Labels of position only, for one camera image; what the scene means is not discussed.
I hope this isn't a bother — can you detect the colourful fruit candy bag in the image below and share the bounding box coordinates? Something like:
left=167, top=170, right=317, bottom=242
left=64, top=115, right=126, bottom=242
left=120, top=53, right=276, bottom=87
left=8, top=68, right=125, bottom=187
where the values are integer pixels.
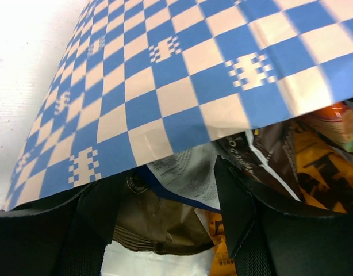
left=300, top=102, right=353, bottom=153

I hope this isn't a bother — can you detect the blue white chip bag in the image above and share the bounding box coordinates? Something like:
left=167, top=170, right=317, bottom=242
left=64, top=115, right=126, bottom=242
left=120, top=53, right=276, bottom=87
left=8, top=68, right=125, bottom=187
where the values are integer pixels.
left=135, top=143, right=220, bottom=213

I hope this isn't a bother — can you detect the dark brown chip bag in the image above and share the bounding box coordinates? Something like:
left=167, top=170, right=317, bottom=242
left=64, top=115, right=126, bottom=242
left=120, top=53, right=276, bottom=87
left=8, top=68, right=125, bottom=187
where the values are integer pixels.
left=217, top=121, right=305, bottom=202

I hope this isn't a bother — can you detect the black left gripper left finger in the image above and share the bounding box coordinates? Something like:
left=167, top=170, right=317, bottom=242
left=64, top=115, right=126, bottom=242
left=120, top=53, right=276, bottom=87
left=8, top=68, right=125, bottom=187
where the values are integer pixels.
left=0, top=172, right=132, bottom=275

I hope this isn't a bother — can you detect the orange chip bag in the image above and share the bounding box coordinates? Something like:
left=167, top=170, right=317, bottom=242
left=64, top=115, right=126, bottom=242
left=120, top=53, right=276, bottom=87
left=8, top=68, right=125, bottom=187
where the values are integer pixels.
left=206, top=120, right=353, bottom=276

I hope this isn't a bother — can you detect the blue checkered paper bag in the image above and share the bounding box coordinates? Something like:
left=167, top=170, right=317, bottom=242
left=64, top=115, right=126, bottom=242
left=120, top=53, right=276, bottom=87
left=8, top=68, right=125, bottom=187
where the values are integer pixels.
left=3, top=1, right=353, bottom=210

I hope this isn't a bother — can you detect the olive brown snack bag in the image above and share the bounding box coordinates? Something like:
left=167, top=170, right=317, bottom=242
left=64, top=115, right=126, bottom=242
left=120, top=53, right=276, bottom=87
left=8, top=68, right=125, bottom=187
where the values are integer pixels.
left=113, top=172, right=213, bottom=256

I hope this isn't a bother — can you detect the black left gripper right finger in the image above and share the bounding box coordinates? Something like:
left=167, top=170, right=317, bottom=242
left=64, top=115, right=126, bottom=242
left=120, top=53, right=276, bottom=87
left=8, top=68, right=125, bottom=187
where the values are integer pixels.
left=214, top=157, right=353, bottom=275

